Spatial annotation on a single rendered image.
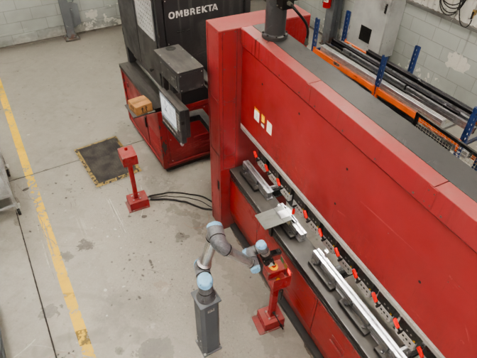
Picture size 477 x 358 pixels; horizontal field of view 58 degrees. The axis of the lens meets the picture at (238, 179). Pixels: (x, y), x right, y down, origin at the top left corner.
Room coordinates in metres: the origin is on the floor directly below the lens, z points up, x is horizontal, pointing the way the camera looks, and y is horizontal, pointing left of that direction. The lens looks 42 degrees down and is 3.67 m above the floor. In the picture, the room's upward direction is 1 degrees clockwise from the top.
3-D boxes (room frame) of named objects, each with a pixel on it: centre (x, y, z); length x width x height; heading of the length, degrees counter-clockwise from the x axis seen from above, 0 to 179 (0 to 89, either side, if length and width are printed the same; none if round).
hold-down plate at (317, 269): (1.98, -0.66, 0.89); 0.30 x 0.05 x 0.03; 28
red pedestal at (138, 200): (3.55, 1.19, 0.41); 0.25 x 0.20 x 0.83; 118
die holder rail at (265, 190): (3.03, -0.18, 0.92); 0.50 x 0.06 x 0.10; 28
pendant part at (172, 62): (3.44, 0.55, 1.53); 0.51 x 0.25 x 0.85; 32
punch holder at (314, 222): (2.21, -0.61, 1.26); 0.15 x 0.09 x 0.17; 28
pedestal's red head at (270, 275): (2.09, -0.33, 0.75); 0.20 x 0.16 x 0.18; 23
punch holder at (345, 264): (1.85, -0.79, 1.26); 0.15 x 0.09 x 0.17; 28
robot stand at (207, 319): (1.84, 0.23, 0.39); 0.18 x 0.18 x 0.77; 31
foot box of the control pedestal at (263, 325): (2.07, -0.31, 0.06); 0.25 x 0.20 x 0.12; 113
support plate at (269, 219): (2.47, -0.30, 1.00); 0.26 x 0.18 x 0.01; 118
